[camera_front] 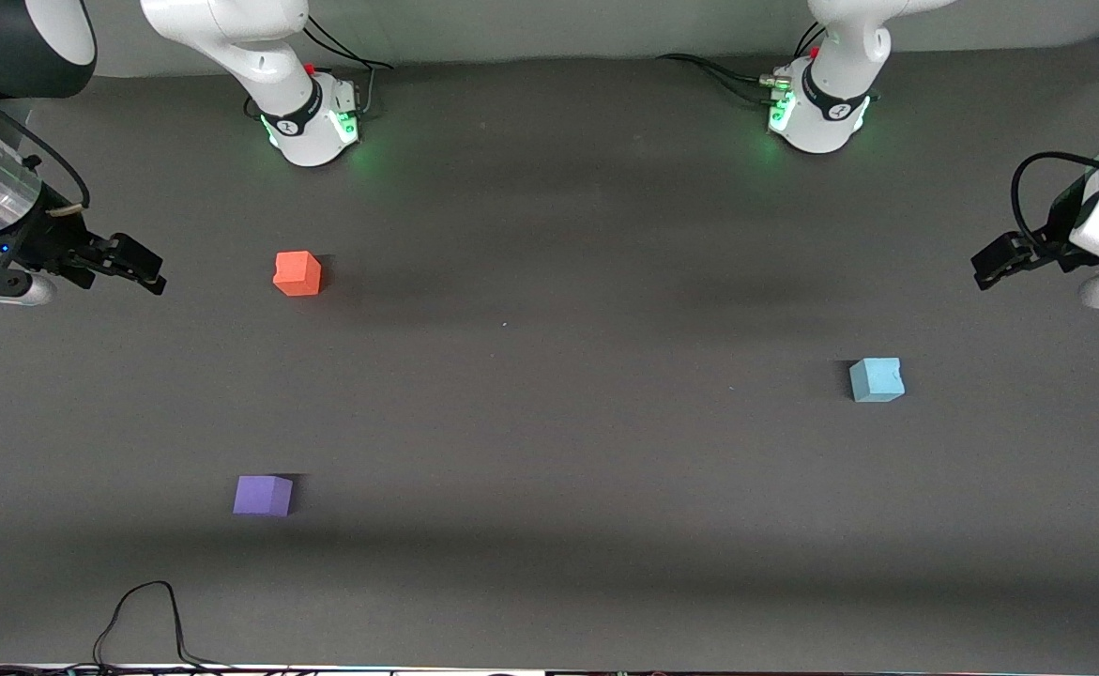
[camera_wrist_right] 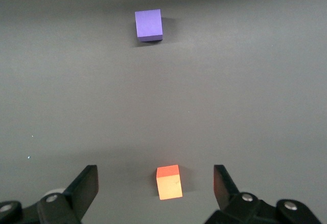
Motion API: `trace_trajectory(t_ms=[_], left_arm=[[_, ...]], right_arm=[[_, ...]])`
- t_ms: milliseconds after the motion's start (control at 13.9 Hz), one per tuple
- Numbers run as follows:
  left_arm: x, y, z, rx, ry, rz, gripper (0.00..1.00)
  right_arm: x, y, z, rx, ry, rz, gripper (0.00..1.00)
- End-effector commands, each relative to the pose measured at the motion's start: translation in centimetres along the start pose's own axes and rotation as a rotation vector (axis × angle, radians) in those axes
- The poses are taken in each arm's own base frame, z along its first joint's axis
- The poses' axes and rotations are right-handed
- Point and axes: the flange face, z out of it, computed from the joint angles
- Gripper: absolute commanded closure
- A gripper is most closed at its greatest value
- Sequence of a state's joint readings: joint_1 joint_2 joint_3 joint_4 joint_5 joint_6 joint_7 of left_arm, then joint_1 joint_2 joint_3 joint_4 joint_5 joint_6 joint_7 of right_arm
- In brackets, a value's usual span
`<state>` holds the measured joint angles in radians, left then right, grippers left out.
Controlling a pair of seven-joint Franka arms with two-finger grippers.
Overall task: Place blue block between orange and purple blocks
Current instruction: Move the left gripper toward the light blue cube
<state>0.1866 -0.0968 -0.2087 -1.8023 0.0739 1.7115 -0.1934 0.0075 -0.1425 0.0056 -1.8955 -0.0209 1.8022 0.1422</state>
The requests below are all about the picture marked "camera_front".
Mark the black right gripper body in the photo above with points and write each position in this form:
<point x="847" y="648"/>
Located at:
<point x="45" y="240"/>

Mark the light blue foam block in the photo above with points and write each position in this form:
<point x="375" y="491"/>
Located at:
<point x="877" y="380"/>

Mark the orange foam block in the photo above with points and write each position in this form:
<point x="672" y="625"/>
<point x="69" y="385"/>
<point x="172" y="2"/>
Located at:
<point x="297" y="274"/>

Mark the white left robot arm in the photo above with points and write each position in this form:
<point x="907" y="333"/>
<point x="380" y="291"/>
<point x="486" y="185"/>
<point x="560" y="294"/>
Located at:
<point x="835" y="103"/>

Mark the purple foam block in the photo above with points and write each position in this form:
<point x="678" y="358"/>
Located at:
<point x="263" y="496"/>

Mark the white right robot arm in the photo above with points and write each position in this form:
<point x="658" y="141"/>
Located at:
<point x="230" y="38"/>

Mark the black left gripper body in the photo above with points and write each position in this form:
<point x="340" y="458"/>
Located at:
<point x="1052" y="237"/>

